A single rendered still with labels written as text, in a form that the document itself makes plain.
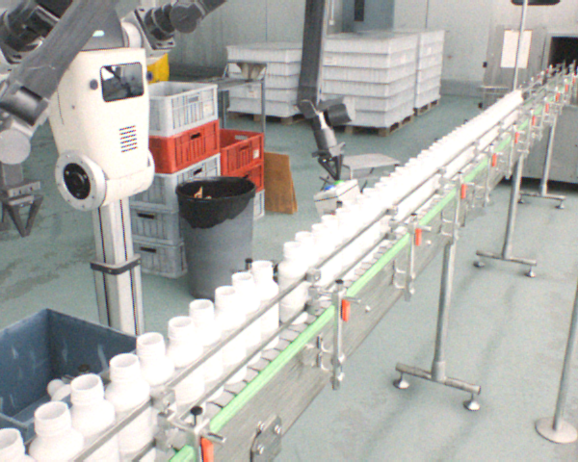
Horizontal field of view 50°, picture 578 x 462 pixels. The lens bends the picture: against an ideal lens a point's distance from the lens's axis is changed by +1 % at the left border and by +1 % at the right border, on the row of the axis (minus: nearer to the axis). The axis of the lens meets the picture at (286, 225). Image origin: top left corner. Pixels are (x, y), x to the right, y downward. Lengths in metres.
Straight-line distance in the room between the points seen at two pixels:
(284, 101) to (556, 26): 3.93
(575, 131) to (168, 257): 3.60
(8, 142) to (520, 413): 2.30
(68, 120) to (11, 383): 0.62
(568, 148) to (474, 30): 5.96
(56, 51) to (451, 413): 2.15
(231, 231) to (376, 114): 4.76
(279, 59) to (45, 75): 7.37
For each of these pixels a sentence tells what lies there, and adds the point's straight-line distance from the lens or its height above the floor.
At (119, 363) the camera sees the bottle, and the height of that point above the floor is 1.15.
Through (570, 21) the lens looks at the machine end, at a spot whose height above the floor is 1.43.
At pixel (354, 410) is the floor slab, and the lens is 2.70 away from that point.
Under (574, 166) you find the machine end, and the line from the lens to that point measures 5.84.
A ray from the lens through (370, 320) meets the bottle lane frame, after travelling 1.57.
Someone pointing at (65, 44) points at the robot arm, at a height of 1.54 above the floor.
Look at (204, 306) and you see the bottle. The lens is 1.00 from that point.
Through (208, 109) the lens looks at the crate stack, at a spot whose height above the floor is 0.97.
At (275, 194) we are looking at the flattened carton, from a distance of 4.89.
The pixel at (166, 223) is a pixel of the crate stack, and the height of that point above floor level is 0.36.
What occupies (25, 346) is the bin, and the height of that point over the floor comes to 0.89.
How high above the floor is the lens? 1.62
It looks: 20 degrees down
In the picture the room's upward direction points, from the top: straight up
